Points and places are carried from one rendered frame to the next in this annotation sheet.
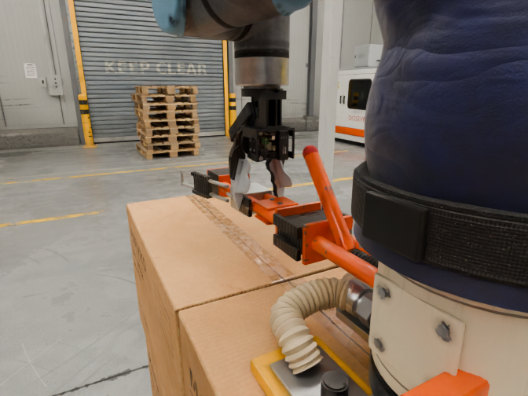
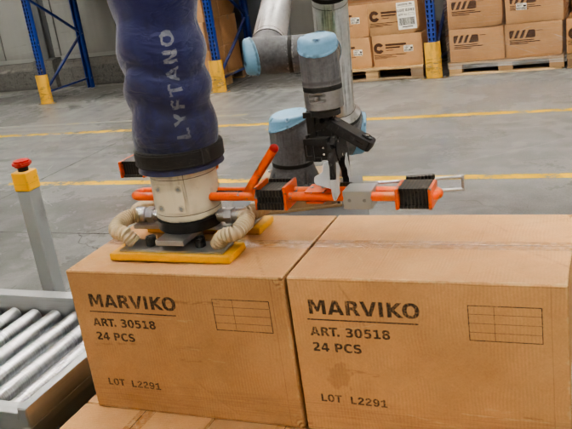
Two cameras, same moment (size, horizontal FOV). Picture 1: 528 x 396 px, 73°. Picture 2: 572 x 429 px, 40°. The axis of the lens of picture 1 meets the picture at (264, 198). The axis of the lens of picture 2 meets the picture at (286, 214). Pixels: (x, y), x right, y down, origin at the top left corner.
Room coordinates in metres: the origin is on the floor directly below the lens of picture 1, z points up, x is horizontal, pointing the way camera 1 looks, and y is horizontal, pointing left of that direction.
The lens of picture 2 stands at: (1.96, -1.23, 1.65)
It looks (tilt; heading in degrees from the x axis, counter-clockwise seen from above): 19 degrees down; 141
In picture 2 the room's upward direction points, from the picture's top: 8 degrees counter-clockwise
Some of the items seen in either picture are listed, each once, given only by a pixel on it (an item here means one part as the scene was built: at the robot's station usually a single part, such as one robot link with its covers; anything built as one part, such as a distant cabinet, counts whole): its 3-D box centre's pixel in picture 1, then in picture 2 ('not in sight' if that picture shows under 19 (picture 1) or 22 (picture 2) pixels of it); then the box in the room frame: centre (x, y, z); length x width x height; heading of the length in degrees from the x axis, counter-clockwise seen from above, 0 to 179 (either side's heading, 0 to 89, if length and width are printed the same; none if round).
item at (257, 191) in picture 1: (250, 198); (360, 196); (0.68, 0.03, 1.06); 0.07 x 0.07 x 0.04; 28
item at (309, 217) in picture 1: (312, 230); (276, 193); (0.49, -0.07, 1.07); 0.10 x 0.08 x 0.06; 118
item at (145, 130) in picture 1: (165, 119); not in sight; (7.27, 1.98, 0.65); 1.29 x 1.10 x 1.31; 26
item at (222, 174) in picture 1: (228, 181); (416, 194); (0.81, 0.08, 1.07); 0.08 x 0.07 x 0.05; 28
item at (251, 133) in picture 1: (264, 125); (324, 134); (0.62, 0.00, 1.21); 0.09 x 0.08 x 0.12; 26
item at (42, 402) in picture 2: not in sight; (100, 351); (-0.09, -0.36, 0.58); 0.70 x 0.03 x 0.06; 117
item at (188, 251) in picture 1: (227, 294); (442, 321); (0.84, 0.10, 0.74); 0.60 x 0.40 x 0.40; 27
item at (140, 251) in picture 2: not in sight; (175, 245); (0.31, -0.27, 0.97); 0.34 x 0.10 x 0.05; 28
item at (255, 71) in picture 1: (263, 75); (323, 100); (0.63, 0.00, 1.30); 0.10 x 0.09 x 0.05; 116
